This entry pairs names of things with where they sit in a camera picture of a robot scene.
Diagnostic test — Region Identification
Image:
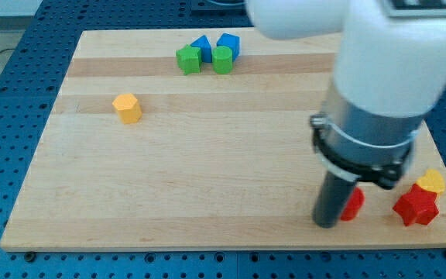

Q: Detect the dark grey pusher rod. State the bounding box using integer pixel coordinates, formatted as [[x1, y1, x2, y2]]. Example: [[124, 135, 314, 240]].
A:
[[312, 172, 357, 229]]

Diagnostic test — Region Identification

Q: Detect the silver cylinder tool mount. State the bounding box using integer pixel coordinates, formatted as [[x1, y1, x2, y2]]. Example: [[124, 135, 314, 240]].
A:
[[310, 81, 423, 190]]

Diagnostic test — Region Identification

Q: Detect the red circle block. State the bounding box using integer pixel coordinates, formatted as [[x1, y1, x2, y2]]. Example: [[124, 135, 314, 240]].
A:
[[340, 187, 365, 221]]

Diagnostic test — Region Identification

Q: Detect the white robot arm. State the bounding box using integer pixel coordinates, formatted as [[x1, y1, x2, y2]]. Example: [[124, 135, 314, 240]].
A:
[[245, 0, 446, 228]]

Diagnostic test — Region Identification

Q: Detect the red star block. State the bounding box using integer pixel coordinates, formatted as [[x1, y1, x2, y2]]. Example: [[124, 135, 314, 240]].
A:
[[393, 184, 439, 226]]

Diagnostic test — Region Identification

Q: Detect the green star block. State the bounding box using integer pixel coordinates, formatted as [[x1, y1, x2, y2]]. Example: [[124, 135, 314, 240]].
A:
[[176, 45, 202, 75]]

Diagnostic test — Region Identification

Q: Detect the yellow heart block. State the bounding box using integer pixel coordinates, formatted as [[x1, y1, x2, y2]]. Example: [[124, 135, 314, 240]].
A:
[[416, 169, 446, 195]]

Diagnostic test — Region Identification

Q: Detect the green cylinder block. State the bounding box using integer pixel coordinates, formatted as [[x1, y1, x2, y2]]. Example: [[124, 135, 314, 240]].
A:
[[212, 46, 233, 74]]

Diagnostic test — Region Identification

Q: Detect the blue cube block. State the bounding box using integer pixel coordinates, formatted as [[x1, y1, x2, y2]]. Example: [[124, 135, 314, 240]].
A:
[[217, 33, 240, 61]]

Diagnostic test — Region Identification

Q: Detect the blue triangle block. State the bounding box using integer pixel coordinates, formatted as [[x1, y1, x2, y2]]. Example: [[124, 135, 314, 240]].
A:
[[190, 35, 212, 64]]

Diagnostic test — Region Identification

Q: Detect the wooden board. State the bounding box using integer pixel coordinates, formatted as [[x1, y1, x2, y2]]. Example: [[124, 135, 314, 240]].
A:
[[0, 28, 446, 252]]

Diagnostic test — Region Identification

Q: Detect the yellow hexagon block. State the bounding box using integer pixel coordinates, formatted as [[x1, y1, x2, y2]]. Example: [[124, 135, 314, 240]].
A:
[[112, 93, 142, 124]]

